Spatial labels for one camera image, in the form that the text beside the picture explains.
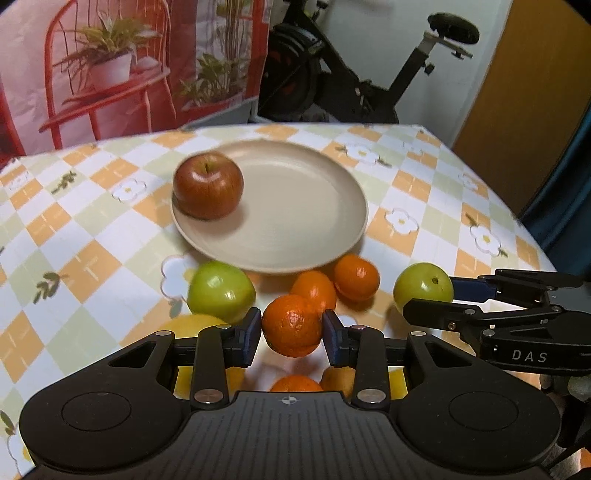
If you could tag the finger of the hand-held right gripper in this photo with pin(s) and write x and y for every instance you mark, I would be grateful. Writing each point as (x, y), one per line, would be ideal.
(434, 313)
(475, 287)

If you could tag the small tan fruit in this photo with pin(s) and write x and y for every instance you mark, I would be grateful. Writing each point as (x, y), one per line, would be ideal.
(339, 381)

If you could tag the wooden door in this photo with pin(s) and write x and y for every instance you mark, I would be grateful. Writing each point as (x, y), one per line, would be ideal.
(531, 92)

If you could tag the orange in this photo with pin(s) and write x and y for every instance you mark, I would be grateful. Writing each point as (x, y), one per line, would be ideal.
(291, 325)
(295, 384)
(318, 286)
(356, 278)

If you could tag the dark blue curtain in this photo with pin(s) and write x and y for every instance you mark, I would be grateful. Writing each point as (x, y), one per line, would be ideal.
(572, 207)

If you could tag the yellow lemon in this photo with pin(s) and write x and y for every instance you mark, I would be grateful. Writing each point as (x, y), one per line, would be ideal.
(194, 323)

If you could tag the printed plant backdrop cloth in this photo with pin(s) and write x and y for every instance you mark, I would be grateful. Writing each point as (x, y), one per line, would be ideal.
(184, 46)

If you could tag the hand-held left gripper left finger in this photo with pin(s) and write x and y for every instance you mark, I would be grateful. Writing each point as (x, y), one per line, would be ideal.
(249, 334)

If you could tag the black exercise bike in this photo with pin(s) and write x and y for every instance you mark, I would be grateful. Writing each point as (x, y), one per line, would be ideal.
(295, 60)

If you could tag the red apple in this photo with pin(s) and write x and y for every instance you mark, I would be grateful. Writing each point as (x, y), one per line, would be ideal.
(207, 184)

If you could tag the large green apple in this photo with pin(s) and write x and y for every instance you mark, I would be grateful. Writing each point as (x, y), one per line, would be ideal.
(220, 293)

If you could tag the beige round plate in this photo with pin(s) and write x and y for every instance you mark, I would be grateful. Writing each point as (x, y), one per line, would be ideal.
(295, 207)

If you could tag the small green apple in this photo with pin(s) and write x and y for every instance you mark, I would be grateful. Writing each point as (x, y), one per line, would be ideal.
(422, 286)

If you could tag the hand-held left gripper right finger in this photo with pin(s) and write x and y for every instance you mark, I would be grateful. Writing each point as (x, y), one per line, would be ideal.
(330, 334)

